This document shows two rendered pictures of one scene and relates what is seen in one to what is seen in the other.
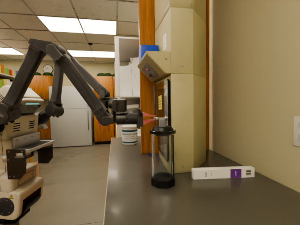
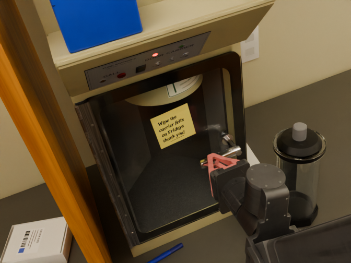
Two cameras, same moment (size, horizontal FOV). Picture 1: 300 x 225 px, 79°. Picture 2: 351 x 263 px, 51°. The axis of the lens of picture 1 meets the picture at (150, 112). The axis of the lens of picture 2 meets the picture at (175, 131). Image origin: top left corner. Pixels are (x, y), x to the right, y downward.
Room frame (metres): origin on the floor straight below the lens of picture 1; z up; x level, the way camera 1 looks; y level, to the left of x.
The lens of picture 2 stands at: (1.03, 0.51, 1.69)
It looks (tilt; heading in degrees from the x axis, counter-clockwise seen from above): 37 degrees down; 266
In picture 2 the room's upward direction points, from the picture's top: 11 degrees counter-clockwise
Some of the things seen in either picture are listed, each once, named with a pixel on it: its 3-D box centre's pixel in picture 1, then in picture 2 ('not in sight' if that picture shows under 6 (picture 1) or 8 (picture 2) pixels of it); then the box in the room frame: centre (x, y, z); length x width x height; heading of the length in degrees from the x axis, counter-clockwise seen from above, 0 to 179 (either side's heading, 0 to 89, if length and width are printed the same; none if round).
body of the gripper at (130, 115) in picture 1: (133, 118); (240, 196); (0.91, 0.08, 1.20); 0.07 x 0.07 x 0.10; 11
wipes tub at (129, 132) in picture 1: (129, 134); not in sight; (1.51, 0.17, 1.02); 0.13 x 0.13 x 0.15
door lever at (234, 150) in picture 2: (158, 118); (217, 151); (0.92, -0.04, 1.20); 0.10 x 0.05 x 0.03; 10
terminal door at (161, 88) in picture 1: (160, 118); (179, 159); (1.00, -0.06, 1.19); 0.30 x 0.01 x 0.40; 11
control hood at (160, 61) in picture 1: (151, 68); (164, 46); (0.99, -0.01, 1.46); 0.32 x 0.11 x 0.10; 11
